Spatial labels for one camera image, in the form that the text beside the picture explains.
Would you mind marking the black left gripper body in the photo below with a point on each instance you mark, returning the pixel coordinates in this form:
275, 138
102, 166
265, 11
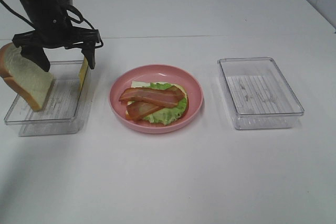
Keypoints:
53, 26

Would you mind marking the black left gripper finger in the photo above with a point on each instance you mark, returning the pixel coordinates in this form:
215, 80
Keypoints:
88, 50
37, 56

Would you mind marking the yellow cheese slice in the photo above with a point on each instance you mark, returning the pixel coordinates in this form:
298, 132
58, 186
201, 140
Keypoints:
82, 73

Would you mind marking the white bread slice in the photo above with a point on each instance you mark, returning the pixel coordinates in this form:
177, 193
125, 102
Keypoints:
23, 76
136, 84

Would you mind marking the bacon strip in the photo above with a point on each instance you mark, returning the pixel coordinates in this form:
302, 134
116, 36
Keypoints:
138, 110
168, 98

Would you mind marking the green lettuce leaf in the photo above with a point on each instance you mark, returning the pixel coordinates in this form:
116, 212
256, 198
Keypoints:
168, 115

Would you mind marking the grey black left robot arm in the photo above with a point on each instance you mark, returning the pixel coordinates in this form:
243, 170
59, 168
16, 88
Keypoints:
55, 24

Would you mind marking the left clear plastic tray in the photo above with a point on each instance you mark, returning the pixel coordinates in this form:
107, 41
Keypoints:
66, 108

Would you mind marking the clear plastic tray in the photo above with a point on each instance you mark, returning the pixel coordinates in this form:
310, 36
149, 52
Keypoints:
66, 108
257, 94

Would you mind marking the pink round plate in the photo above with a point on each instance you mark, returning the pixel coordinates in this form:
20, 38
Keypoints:
153, 73

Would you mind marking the right clear plastic tray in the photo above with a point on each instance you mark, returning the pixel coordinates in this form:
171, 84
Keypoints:
257, 94

